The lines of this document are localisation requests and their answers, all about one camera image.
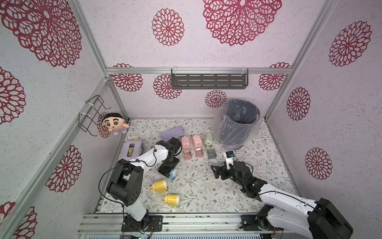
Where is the pink pencil sharpener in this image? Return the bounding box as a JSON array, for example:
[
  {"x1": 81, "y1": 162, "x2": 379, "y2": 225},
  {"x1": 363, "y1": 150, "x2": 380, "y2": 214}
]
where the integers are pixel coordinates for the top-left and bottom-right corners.
[
  {"x1": 193, "y1": 135, "x2": 203, "y2": 149},
  {"x1": 181, "y1": 136, "x2": 191, "y2": 150}
]

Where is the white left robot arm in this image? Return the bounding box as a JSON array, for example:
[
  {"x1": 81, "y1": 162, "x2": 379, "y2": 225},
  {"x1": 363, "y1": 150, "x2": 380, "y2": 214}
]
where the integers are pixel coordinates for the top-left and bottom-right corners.
[{"x1": 106, "y1": 137, "x2": 182, "y2": 223}]

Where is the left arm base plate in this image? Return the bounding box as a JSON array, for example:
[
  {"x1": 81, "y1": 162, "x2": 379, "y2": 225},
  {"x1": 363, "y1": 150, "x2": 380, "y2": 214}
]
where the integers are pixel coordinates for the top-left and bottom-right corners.
[{"x1": 121, "y1": 215, "x2": 163, "y2": 233}]

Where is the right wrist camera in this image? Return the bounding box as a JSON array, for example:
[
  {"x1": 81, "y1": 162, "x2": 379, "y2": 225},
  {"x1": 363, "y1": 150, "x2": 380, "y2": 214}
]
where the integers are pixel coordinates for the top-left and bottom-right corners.
[{"x1": 224, "y1": 150, "x2": 235, "y2": 170}]

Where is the grey trash bin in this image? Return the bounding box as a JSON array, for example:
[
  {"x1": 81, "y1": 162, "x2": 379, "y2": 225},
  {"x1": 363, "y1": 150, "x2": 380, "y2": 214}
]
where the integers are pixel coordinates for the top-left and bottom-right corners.
[{"x1": 217, "y1": 99, "x2": 262, "y2": 151}]

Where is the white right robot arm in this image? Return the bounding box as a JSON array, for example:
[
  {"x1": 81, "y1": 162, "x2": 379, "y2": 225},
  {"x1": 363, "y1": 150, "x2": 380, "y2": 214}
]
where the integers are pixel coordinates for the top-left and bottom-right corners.
[{"x1": 211, "y1": 161, "x2": 354, "y2": 239}]

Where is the clear sharpener shavings tray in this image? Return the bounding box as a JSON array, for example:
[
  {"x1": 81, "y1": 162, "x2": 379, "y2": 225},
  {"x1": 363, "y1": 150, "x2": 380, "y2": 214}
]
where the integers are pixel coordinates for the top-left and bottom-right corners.
[{"x1": 207, "y1": 148, "x2": 217, "y2": 160}]

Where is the blue pencil sharpener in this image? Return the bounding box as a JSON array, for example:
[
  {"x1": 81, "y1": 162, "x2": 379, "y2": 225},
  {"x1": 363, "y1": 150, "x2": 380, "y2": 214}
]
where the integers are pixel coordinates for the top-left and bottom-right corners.
[{"x1": 169, "y1": 169, "x2": 177, "y2": 180}]

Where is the black wire wall basket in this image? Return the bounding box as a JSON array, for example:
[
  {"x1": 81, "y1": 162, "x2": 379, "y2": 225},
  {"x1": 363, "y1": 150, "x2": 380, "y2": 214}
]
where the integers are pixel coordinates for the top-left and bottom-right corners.
[{"x1": 78, "y1": 95, "x2": 111, "y2": 137}]

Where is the pink sharpener shavings tray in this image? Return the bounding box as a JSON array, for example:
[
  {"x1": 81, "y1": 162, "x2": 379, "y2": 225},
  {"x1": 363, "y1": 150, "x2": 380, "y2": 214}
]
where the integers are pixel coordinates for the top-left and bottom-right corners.
[{"x1": 195, "y1": 148, "x2": 204, "y2": 158}]

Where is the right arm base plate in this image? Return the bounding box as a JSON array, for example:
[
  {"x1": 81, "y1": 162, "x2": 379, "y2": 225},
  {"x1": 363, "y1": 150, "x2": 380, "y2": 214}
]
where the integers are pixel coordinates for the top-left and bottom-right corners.
[{"x1": 239, "y1": 214, "x2": 274, "y2": 231}]

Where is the purple tissue box holder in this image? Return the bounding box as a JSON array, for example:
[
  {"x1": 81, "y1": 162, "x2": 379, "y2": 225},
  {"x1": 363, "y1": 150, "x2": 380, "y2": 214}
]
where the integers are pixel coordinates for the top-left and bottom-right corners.
[{"x1": 120, "y1": 138, "x2": 144, "y2": 161}]

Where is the Shin-chan plush doll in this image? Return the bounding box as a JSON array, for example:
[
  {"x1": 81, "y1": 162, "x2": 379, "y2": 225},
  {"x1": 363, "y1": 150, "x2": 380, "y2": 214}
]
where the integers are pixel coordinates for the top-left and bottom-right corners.
[{"x1": 102, "y1": 113, "x2": 129, "y2": 135}]

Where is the yellow pencil sharpener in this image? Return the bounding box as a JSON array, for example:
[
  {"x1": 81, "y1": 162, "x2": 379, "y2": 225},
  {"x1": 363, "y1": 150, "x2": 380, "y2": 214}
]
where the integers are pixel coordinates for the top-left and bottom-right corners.
[
  {"x1": 150, "y1": 180, "x2": 168, "y2": 194},
  {"x1": 162, "y1": 194, "x2": 181, "y2": 207}
]

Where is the grey wall shelf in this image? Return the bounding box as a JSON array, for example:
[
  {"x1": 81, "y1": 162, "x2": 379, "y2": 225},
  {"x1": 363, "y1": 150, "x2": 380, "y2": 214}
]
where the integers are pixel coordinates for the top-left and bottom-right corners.
[{"x1": 170, "y1": 69, "x2": 249, "y2": 90}]

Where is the green pencil sharpener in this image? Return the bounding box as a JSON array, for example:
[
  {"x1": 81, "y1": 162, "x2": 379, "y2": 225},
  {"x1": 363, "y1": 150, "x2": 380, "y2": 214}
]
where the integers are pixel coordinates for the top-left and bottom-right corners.
[{"x1": 204, "y1": 133, "x2": 213, "y2": 147}]

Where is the purple pencil case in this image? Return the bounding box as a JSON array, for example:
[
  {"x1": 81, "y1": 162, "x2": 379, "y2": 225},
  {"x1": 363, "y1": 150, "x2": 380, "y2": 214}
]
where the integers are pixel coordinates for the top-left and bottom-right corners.
[{"x1": 161, "y1": 126, "x2": 185, "y2": 141}]

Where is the clear plastic bin liner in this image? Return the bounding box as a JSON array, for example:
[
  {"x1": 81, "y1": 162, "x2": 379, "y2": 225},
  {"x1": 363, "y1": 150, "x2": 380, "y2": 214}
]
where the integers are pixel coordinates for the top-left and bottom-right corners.
[{"x1": 212, "y1": 98, "x2": 263, "y2": 151}]

